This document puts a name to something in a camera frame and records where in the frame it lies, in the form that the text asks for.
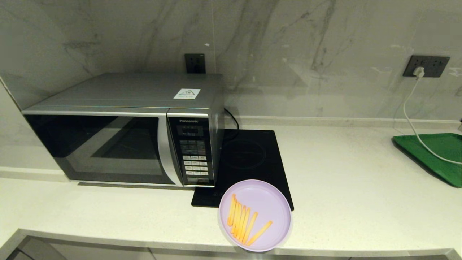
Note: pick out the purple round plate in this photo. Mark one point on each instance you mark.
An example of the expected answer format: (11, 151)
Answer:
(270, 206)

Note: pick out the silver Panasonic microwave oven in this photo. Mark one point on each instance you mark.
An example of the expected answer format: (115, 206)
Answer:
(126, 90)

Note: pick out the silver black microwave door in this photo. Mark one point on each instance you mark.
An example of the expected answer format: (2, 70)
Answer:
(90, 144)

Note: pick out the black microwave control panel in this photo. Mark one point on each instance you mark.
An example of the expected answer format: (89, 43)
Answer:
(193, 148)

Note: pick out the black induction cooktop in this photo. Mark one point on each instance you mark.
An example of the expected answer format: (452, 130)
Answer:
(252, 159)

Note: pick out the white warning sticker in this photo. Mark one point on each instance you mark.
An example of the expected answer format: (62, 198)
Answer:
(187, 94)

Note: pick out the orange french fry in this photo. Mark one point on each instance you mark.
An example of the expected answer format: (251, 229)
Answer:
(260, 233)
(245, 224)
(241, 222)
(238, 219)
(234, 216)
(231, 211)
(250, 227)

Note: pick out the grey base cabinet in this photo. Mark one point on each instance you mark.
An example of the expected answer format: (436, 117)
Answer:
(90, 254)

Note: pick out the white power plug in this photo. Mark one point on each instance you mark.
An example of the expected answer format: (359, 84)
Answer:
(419, 72)

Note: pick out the green plastic tray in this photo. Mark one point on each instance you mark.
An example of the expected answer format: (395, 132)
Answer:
(447, 144)

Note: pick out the small black wall socket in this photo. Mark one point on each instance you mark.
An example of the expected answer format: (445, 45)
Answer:
(195, 63)

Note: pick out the wide black wall socket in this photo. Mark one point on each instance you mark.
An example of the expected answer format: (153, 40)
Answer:
(436, 66)

